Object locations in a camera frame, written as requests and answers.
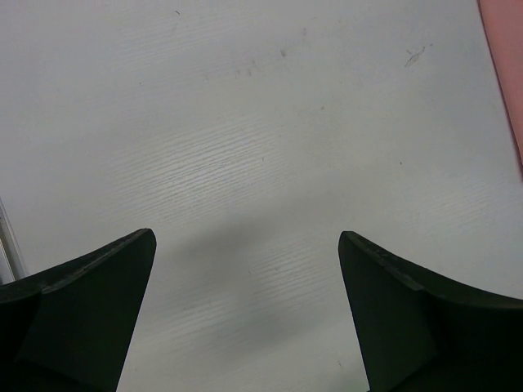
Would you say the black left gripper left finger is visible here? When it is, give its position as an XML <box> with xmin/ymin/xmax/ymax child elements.
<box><xmin>1</xmin><ymin>229</ymin><xmax>157</xmax><ymax>391</ymax></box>

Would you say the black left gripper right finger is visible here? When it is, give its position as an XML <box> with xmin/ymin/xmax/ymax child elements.
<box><xmin>338</xmin><ymin>231</ymin><xmax>522</xmax><ymax>391</ymax></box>

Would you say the salmon pink t-shirt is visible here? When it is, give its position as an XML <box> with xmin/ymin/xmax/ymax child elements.
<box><xmin>478</xmin><ymin>0</ymin><xmax>522</xmax><ymax>166</ymax></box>

